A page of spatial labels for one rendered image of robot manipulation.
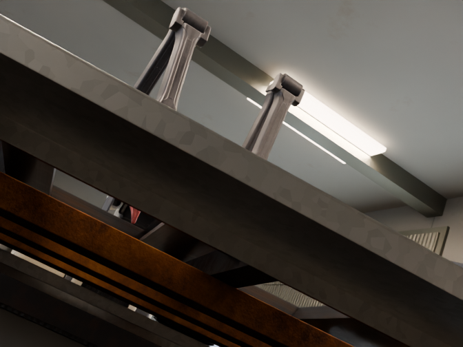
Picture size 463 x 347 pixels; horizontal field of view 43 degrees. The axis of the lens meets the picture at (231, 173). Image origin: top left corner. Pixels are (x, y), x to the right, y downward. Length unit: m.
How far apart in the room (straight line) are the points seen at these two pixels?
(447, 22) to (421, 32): 0.20
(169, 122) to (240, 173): 0.08
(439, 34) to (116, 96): 3.74
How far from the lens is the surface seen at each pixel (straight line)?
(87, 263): 1.16
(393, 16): 4.13
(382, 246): 0.57
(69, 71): 0.52
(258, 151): 1.91
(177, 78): 1.59
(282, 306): 1.57
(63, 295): 1.58
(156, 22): 4.89
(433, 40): 4.23
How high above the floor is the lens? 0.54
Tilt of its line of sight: 21 degrees up
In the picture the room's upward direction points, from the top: 24 degrees clockwise
